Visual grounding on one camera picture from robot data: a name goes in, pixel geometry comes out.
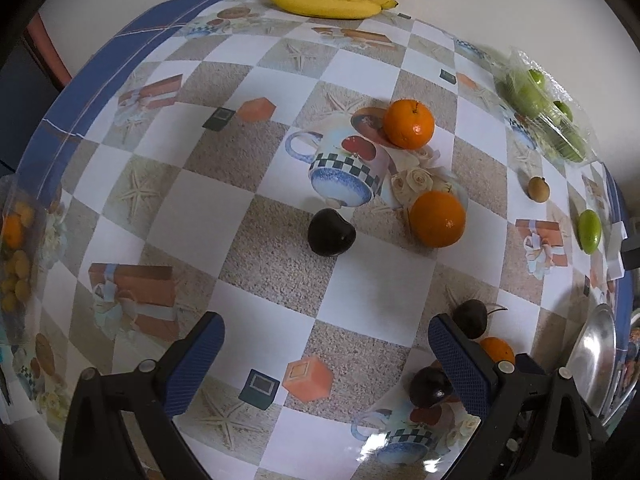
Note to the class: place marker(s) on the bag of small fruits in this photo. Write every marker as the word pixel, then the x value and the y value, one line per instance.
pixel 22 226

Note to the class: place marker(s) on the small orange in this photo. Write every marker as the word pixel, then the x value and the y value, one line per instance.
pixel 408 124
pixel 437 219

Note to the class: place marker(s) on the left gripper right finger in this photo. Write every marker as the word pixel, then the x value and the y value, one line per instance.
pixel 532 426

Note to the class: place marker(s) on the brown longan fruit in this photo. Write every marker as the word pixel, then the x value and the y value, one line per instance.
pixel 538 189

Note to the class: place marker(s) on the clear plastic fruit tray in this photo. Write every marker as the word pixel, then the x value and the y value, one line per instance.
pixel 561 128

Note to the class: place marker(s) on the large steel bowl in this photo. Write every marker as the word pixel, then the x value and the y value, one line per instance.
pixel 606 377

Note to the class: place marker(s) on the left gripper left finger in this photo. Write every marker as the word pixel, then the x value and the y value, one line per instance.
pixel 96 443

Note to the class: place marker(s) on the white charger dock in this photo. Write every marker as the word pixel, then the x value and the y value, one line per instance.
pixel 613 251

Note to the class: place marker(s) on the large orange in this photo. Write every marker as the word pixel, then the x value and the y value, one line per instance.
pixel 498 349

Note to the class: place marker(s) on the green mango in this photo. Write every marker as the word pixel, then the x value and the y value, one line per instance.
pixel 589 230

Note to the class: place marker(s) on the dark cherry with stem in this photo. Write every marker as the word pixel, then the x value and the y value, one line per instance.
pixel 471 317

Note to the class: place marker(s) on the black charger block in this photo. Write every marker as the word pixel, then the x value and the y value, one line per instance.
pixel 630 253

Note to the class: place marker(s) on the patterned checkered tablecloth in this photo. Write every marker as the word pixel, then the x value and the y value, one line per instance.
pixel 179 171

